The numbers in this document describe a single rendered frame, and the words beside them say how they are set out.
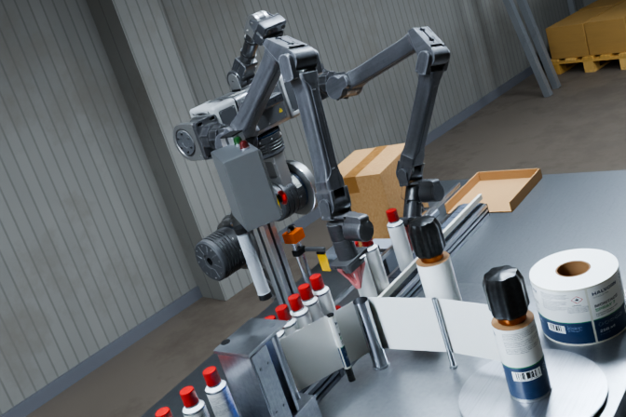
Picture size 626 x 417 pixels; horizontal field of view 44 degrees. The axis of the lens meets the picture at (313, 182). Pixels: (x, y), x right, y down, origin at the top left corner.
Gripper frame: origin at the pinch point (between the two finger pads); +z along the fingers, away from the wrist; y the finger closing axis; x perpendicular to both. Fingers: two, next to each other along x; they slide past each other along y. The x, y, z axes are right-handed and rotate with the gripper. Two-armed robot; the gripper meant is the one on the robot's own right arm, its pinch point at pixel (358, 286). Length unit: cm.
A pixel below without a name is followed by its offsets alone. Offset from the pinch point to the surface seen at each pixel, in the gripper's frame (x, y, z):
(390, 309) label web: -19.1, -12.9, -1.8
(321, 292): 4.9, -9.1, -3.1
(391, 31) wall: 225, 396, 1
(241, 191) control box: 9.2, -19.3, -37.9
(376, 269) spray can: 4.3, 15.0, 3.6
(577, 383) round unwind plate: -62, -15, 12
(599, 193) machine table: -32, 97, 20
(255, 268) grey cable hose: 15.1, -18.8, -15.7
